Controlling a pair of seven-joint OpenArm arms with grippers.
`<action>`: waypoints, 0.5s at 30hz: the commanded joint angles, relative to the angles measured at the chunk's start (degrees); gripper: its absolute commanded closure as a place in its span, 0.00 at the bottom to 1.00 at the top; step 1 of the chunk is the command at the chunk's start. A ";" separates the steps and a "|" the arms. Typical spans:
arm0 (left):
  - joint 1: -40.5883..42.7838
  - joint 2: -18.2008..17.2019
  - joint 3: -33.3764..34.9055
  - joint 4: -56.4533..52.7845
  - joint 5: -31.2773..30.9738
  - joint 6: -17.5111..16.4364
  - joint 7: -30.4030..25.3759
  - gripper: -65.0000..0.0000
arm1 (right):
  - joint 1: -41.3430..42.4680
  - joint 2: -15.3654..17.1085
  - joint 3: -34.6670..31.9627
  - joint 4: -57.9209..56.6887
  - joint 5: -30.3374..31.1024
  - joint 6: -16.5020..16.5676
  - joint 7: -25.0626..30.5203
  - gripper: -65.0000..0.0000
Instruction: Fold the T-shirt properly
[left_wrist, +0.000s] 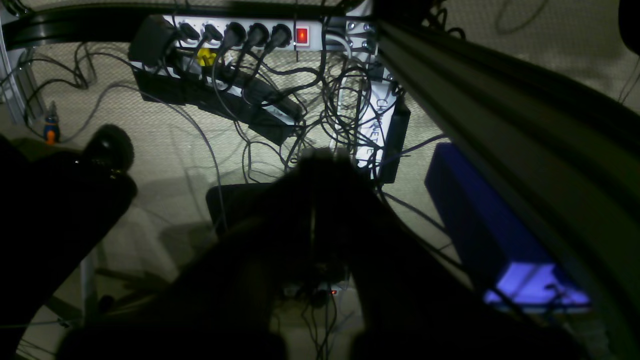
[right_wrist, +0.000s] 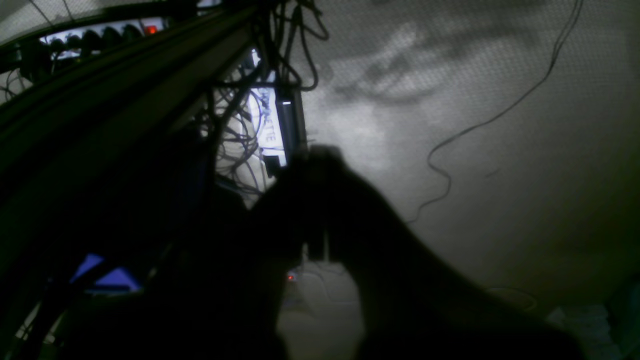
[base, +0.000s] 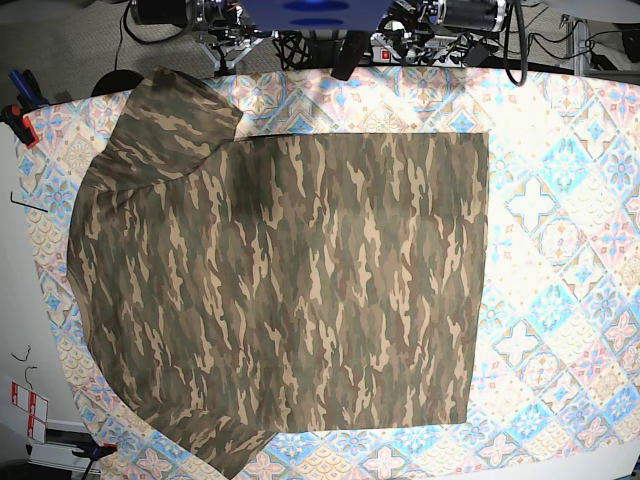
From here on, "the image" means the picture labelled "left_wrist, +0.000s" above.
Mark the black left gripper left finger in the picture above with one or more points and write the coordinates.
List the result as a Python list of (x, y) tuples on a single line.
[(220, 308)]

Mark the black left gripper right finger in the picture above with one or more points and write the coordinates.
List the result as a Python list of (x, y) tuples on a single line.
[(414, 308)]

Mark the blue box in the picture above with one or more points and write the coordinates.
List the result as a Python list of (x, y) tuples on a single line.
[(501, 253)]

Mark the white labelled box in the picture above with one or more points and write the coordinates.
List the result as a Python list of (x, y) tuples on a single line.
[(377, 128)]

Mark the black chair caster base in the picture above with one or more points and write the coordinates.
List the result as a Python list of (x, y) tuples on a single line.
[(54, 210)]

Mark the black power strip on floor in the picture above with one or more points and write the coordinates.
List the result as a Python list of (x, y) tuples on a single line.
[(274, 122)]

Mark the orange handled tool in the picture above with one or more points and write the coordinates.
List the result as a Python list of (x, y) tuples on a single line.
[(51, 130)]

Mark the white power strip red switch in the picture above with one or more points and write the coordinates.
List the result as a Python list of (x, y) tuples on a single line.
[(201, 32)]

